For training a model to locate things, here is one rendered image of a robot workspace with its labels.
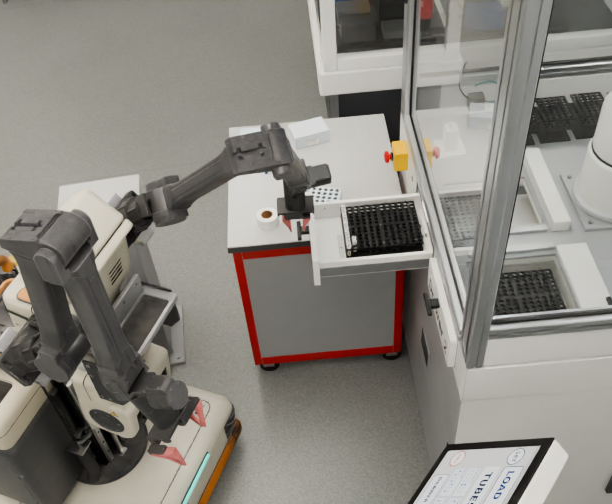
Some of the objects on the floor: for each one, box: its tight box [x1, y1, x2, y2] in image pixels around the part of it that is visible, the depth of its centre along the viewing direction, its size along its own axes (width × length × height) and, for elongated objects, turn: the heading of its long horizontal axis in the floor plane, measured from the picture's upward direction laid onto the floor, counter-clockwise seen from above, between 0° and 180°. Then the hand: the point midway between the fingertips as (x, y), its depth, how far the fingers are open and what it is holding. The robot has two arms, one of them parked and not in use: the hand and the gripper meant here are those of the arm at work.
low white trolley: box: [227, 114, 405, 371], centre depth 281 cm, size 58×62×76 cm
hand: (297, 227), depth 209 cm, fingers open, 3 cm apart
